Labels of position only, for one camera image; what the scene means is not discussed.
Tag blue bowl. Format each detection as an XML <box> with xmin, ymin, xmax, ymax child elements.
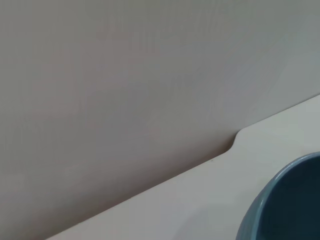
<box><xmin>235</xmin><ymin>151</ymin><xmax>320</xmax><ymax>240</ymax></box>

